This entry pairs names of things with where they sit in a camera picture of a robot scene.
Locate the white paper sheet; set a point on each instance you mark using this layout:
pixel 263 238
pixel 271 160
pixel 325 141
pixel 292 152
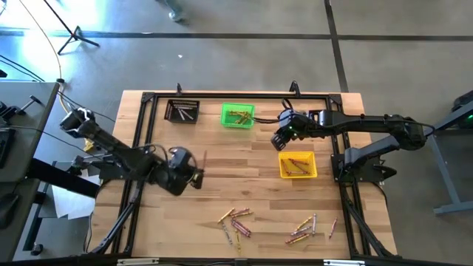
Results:
pixel 70 205

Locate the grey crayon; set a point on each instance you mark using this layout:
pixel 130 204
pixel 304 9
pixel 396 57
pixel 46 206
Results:
pixel 187 115
pixel 314 224
pixel 227 233
pixel 300 231

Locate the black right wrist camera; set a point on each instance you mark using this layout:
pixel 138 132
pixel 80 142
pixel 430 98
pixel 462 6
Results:
pixel 286 118

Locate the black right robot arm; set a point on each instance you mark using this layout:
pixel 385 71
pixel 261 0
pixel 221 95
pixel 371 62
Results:
pixel 369 120

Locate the grey metal table frame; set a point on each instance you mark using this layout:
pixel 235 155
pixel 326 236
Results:
pixel 447 184

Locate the black power adapter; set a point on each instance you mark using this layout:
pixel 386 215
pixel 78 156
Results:
pixel 78 162

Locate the black aluminium table frame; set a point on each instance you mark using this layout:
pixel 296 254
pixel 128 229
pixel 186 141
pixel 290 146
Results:
pixel 229 95

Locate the black tripod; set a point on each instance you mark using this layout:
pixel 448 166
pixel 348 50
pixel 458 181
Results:
pixel 75 34

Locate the black desk clamp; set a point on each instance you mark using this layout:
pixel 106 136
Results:
pixel 9 111

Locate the yellow plastic basket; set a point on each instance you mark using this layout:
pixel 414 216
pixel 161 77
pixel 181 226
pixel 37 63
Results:
pixel 312 157

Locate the silver metal bracket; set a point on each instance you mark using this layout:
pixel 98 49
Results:
pixel 136 262
pixel 343 263

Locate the person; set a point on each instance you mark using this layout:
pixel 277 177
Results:
pixel 176 15

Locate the black plastic basket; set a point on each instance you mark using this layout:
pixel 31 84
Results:
pixel 170 111

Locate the black caster wheel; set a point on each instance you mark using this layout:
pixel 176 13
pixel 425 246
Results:
pixel 36 249

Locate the grey desk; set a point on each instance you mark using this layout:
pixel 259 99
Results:
pixel 26 111

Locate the black device with green light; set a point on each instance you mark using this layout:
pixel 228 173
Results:
pixel 465 100

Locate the green plastic basket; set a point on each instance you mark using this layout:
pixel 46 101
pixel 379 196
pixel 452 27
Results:
pixel 226 123

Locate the red crayon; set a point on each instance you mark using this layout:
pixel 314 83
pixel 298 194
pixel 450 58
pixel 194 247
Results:
pixel 240 211
pixel 286 168
pixel 239 229
pixel 295 238
pixel 299 161
pixel 303 168
pixel 243 224
pixel 333 228
pixel 297 172

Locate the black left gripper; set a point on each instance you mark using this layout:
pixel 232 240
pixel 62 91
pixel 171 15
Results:
pixel 179 181

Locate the black table clamp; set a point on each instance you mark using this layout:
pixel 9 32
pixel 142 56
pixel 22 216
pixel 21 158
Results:
pixel 179 89
pixel 294 88

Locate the black desk beam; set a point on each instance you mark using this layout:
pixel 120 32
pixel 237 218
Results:
pixel 63 177

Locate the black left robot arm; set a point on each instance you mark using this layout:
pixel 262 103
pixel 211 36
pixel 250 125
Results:
pixel 111 142

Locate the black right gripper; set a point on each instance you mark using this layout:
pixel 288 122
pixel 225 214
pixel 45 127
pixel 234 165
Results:
pixel 305 125

